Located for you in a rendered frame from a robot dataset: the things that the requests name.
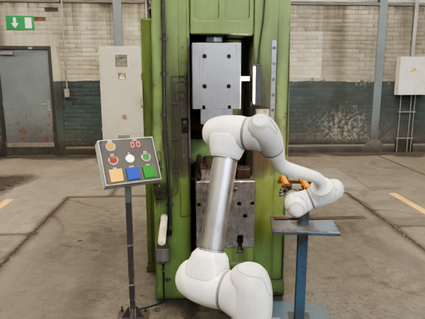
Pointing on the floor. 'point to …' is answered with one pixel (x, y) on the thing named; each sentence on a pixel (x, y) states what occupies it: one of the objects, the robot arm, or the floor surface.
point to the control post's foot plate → (133, 313)
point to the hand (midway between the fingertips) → (288, 188)
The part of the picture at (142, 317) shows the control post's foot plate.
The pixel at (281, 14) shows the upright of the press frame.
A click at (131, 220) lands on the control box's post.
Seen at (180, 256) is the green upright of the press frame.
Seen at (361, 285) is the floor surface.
